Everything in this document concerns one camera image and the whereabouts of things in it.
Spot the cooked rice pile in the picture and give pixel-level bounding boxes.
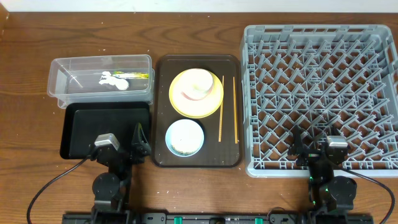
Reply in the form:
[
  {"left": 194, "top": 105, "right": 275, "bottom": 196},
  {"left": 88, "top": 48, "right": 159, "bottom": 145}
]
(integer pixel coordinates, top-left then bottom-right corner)
[{"left": 170, "top": 124, "right": 201, "bottom": 156}]

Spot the crumpled white tissue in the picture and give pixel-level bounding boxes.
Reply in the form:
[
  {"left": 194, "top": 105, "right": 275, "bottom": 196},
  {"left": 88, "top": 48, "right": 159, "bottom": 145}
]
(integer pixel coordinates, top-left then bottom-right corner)
[{"left": 99, "top": 71, "right": 129, "bottom": 91}]

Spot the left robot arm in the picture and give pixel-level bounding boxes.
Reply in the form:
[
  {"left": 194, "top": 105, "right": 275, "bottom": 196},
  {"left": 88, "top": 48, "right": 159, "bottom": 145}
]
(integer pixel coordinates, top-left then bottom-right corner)
[{"left": 90, "top": 123, "right": 151, "bottom": 223}]

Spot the left wooden chopstick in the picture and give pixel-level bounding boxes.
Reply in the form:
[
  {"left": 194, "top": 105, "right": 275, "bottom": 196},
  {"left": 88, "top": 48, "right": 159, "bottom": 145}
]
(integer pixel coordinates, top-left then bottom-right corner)
[{"left": 218, "top": 76, "right": 224, "bottom": 142}]

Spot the dark brown serving tray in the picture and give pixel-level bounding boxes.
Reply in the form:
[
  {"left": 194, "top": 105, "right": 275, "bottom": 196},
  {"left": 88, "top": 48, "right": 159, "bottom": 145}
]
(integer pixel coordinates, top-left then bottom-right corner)
[{"left": 152, "top": 55, "right": 244, "bottom": 168}]

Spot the black waste tray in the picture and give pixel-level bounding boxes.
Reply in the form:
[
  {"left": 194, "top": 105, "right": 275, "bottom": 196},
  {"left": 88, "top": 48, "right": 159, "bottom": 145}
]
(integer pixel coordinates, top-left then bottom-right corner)
[{"left": 60, "top": 102, "right": 151, "bottom": 159}]

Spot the light blue bowl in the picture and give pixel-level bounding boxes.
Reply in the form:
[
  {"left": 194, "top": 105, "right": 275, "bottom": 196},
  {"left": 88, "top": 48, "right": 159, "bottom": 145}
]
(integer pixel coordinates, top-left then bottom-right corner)
[{"left": 165, "top": 119, "right": 205, "bottom": 157}]

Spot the right wooden chopstick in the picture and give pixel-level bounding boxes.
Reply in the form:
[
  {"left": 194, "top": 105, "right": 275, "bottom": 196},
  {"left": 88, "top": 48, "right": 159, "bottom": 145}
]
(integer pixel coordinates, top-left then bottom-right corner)
[{"left": 233, "top": 77, "right": 239, "bottom": 144}]

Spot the green yellow wrapper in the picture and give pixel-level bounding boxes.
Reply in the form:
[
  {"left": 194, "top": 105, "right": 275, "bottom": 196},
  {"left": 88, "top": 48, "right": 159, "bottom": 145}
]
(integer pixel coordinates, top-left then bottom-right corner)
[{"left": 111, "top": 71, "right": 149, "bottom": 80}]

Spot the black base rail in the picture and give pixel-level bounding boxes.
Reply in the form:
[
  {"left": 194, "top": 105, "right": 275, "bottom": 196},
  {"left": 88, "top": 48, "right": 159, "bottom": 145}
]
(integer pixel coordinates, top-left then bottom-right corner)
[{"left": 62, "top": 212, "right": 374, "bottom": 224}]

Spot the clear plastic waste bin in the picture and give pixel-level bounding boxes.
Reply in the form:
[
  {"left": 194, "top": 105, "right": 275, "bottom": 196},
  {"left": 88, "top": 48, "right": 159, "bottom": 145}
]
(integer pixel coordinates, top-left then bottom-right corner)
[{"left": 47, "top": 54, "right": 155, "bottom": 108}]

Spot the wooden chopstick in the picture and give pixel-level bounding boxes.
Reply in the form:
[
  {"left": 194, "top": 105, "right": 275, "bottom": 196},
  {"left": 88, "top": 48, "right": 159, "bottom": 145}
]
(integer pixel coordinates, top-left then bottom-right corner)
[
  {"left": 233, "top": 77, "right": 239, "bottom": 144},
  {"left": 218, "top": 76, "right": 224, "bottom": 142}
]

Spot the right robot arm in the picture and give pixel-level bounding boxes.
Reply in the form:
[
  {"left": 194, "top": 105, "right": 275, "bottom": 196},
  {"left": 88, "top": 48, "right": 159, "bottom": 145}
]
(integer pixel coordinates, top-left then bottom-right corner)
[{"left": 288, "top": 126, "right": 357, "bottom": 223}]

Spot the pink bowl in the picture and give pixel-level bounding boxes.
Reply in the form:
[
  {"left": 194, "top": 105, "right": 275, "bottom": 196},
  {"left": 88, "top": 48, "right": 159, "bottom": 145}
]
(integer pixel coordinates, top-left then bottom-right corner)
[{"left": 179, "top": 68, "right": 214, "bottom": 101}]

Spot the yellow plate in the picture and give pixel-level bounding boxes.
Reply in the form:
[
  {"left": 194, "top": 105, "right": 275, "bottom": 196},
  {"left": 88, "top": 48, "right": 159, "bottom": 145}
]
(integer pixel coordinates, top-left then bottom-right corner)
[{"left": 169, "top": 71, "right": 224, "bottom": 119}]

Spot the grey dishwasher rack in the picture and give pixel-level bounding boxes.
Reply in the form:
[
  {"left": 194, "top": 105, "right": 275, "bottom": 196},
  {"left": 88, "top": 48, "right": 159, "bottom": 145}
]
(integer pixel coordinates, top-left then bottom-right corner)
[{"left": 240, "top": 24, "right": 397, "bottom": 178}]

